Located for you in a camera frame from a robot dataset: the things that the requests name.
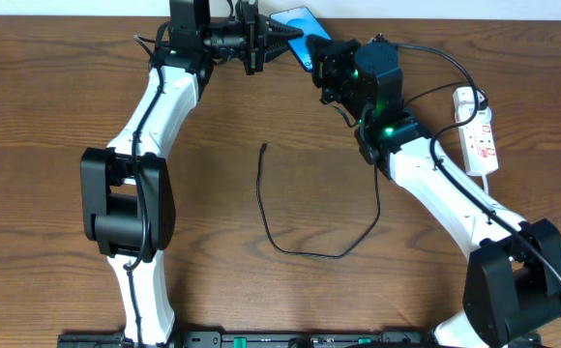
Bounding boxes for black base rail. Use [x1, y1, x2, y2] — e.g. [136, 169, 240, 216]
[57, 329, 543, 348]

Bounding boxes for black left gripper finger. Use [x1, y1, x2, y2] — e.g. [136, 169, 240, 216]
[264, 17, 304, 44]
[263, 43, 289, 63]

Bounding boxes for blue Galaxy smartphone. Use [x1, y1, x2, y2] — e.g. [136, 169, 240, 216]
[271, 6, 331, 73]

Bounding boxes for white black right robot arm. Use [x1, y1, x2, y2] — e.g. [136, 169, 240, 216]
[306, 35, 561, 347]

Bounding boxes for white power strip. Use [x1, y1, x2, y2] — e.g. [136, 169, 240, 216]
[453, 86, 499, 176]

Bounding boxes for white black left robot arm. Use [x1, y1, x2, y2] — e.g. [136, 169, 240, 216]
[80, 0, 304, 347]

